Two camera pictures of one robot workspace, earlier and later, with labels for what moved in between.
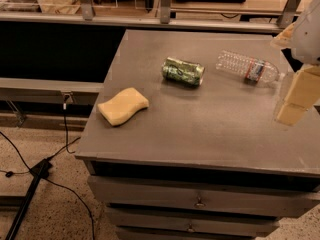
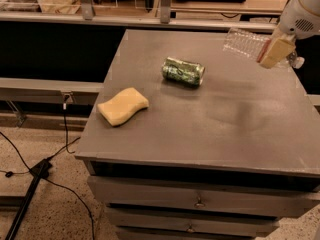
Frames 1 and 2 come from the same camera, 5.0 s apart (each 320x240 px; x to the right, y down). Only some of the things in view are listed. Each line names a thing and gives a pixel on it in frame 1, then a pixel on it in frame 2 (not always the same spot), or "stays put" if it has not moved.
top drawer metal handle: [200, 204] stays put
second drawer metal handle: [190, 228] stays put
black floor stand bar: [39, 171] stays put
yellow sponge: [118, 110] stays put
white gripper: [309, 34] to [297, 23]
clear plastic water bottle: [248, 68] to [252, 45]
